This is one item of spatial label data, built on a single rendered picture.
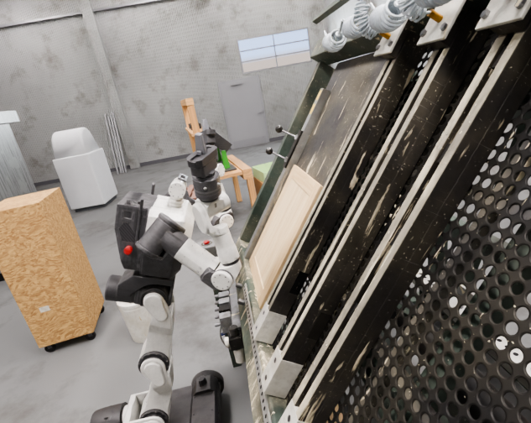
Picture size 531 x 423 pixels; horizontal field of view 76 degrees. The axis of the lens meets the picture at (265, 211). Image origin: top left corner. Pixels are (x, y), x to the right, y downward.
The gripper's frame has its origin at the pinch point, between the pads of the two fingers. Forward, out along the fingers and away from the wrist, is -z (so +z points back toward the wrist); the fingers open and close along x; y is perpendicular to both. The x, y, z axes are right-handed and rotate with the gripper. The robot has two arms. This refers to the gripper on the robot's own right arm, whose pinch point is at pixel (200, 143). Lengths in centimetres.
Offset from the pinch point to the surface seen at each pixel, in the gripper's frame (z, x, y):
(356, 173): 10.7, 15.7, 44.6
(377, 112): -6, 23, 47
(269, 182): 58, 77, -12
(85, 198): 317, 310, -529
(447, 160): -11, -15, 65
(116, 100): 253, 715, -804
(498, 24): -32, -4, 68
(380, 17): -31, 17, 46
